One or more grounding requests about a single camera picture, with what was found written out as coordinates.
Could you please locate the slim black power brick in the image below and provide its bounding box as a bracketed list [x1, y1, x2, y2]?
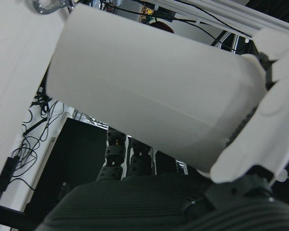
[0, 156, 16, 193]

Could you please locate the black cable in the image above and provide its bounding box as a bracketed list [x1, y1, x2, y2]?
[13, 86, 65, 192]

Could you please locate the white paper cup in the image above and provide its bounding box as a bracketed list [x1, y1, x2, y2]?
[45, 3, 268, 180]

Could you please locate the grey claw reacher tool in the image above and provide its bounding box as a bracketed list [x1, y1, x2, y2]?
[23, 0, 74, 15]

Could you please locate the robot teach pendant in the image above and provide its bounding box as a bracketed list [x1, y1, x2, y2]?
[141, 6, 176, 34]

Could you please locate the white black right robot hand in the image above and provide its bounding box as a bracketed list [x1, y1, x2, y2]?
[36, 27, 289, 231]

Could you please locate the Huawei computer monitor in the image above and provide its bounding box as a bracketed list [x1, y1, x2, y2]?
[26, 117, 111, 215]

